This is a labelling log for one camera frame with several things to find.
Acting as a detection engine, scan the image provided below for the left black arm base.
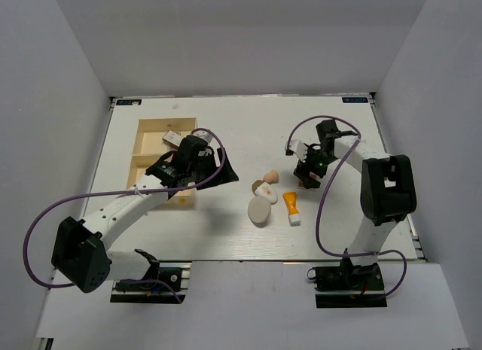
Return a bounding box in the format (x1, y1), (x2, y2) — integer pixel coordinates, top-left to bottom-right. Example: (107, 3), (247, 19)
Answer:
(110, 263), (191, 305)

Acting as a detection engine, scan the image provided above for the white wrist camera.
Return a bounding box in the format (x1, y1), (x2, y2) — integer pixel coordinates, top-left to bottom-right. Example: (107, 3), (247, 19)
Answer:
(285, 139), (308, 160)
(191, 128), (213, 145)

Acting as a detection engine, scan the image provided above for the right blue table sticker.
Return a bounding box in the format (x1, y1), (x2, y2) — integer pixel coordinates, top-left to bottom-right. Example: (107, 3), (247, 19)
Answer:
(342, 96), (369, 104)

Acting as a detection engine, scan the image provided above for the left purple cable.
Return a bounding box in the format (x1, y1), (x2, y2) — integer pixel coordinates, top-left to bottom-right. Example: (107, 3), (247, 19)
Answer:
(22, 128), (227, 304)

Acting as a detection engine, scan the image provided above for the gold eyeshadow palette white label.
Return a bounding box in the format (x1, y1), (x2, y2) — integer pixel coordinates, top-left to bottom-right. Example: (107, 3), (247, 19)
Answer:
(162, 130), (184, 148)

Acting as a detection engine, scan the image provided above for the orange tube white cap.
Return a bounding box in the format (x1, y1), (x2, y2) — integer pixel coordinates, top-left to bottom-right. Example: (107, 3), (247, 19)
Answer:
(282, 192), (301, 226)

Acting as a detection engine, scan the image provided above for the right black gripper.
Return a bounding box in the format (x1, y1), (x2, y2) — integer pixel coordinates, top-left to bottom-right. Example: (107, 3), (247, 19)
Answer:
(294, 143), (337, 189)

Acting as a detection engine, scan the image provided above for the blue table sticker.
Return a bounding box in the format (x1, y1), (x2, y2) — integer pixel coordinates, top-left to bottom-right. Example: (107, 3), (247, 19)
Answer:
(342, 96), (369, 104)
(115, 99), (142, 106)

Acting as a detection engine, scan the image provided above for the wooden divided organizer box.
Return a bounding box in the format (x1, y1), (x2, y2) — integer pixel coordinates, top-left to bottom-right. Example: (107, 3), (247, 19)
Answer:
(127, 117), (197, 188)

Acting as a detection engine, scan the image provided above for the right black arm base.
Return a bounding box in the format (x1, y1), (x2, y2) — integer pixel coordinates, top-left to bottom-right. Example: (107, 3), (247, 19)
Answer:
(307, 263), (387, 309)

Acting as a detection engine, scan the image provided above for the left blue table sticker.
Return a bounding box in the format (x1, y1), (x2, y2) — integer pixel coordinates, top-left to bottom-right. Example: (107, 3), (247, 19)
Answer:
(115, 99), (142, 106)

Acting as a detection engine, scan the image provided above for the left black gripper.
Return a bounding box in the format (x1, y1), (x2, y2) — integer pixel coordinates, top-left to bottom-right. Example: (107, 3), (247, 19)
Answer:
(188, 147), (239, 190)

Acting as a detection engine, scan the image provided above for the small colourful eyeshadow palette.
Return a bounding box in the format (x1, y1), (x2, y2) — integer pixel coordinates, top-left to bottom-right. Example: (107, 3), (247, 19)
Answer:
(298, 173), (321, 189)

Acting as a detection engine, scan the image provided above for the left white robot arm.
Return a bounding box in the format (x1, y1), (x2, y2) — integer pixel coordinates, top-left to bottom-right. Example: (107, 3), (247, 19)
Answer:
(52, 135), (239, 293)

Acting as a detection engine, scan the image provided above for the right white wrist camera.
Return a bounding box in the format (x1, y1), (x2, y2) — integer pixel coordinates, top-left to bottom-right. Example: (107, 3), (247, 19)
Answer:
(285, 139), (308, 160)

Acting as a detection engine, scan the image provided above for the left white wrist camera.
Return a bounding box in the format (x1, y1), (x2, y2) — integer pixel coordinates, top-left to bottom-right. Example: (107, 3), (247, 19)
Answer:
(191, 128), (213, 145)

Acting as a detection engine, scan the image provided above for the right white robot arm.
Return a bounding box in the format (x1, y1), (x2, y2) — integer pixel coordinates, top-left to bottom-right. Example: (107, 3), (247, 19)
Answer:
(285, 115), (417, 289)

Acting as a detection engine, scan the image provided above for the beige makeup sponge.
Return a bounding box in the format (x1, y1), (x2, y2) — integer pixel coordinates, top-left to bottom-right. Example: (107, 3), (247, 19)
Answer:
(263, 170), (279, 184)

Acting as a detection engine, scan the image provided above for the round beige powder puff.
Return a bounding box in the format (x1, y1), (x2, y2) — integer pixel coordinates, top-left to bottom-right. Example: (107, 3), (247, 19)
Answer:
(247, 196), (271, 227)

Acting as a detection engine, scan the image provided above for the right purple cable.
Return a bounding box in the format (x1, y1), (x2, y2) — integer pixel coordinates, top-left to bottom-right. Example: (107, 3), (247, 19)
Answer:
(285, 115), (407, 300)

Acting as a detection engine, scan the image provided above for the white bottle gold cap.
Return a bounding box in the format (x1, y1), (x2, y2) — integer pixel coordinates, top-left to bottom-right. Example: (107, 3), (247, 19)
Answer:
(252, 180), (278, 204)

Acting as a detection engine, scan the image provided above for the purple cable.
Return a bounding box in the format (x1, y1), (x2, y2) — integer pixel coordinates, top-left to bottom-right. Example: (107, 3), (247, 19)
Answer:
(285, 115), (407, 300)
(22, 128), (227, 304)

